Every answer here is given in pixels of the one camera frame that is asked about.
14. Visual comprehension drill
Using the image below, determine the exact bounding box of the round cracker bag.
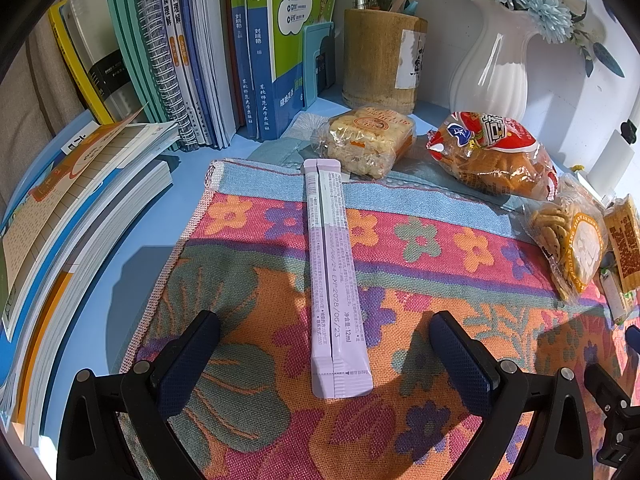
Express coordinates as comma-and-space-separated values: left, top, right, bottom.
524, 174, 608, 304

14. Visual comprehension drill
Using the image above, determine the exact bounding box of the red white bread bag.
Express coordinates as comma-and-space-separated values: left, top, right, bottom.
426, 112, 559, 200

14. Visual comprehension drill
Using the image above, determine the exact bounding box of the floral woven table cloth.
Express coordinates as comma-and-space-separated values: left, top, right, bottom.
122, 159, 639, 479

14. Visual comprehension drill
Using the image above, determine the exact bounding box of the upright book row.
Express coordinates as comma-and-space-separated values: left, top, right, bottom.
47, 0, 248, 151

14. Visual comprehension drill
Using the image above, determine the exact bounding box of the brown wafer biscuit packet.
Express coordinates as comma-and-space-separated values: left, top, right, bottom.
604, 195, 640, 292

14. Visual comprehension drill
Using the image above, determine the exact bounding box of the flat book stack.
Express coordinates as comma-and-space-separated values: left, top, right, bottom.
1, 118, 179, 448

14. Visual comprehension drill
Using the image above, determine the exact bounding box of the green grammar book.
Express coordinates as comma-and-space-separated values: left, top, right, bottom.
230, 0, 335, 141

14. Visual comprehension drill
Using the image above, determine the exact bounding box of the white desk lamp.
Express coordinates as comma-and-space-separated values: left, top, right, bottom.
587, 119, 639, 203

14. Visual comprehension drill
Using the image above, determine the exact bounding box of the lilac stick sachet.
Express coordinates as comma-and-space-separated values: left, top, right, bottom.
303, 158, 373, 399

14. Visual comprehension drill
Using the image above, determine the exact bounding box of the white ribbed vase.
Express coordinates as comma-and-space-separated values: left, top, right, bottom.
449, 0, 538, 120

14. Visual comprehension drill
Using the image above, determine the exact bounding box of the bamboo pen holder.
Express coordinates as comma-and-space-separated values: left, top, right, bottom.
342, 0, 427, 115

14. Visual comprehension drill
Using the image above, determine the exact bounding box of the green label square pastry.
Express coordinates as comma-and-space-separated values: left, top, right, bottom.
600, 269, 636, 325

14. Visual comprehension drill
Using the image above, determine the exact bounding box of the small blue card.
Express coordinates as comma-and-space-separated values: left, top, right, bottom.
303, 22, 335, 110

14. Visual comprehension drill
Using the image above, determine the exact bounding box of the orange label sponge cake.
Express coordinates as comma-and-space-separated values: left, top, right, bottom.
311, 106, 416, 180

